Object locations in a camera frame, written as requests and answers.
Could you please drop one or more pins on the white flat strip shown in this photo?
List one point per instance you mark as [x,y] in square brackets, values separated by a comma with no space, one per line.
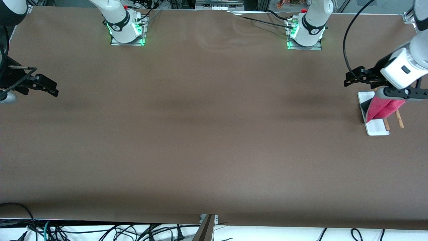
[250,12]

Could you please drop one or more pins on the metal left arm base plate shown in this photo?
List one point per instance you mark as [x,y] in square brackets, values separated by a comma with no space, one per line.
[317,47]

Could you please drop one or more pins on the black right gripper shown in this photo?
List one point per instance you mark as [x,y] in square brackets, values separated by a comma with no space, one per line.
[10,76]

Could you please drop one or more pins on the grey socket strip device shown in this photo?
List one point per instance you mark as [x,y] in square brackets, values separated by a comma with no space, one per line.
[219,4]

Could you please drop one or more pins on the brown table leg beam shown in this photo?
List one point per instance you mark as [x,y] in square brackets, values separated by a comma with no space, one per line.
[204,231]

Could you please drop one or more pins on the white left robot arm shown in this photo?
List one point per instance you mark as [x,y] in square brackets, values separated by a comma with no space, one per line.
[401,67]

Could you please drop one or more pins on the aluminium frame profile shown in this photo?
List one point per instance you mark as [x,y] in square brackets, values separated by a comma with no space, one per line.
[29,8]
[408,16]

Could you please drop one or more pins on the white metal bracket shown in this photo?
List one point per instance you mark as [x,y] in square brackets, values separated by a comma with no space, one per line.
[216,219]

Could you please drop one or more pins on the white rack with wooden bars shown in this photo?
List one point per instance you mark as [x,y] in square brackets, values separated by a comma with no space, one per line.
[378,129]

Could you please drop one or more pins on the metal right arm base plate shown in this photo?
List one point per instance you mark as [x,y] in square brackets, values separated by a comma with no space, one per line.
[115,42]

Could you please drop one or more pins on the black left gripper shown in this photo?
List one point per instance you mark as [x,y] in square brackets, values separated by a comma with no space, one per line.
[378,69]

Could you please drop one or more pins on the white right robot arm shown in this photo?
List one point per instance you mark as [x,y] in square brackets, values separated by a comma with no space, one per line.
[117,20]

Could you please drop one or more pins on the orange background objects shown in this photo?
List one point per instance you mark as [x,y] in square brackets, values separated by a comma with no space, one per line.
[287,3]

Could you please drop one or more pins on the pink and grey towel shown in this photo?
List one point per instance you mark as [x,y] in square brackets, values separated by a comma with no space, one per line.
[381,107]

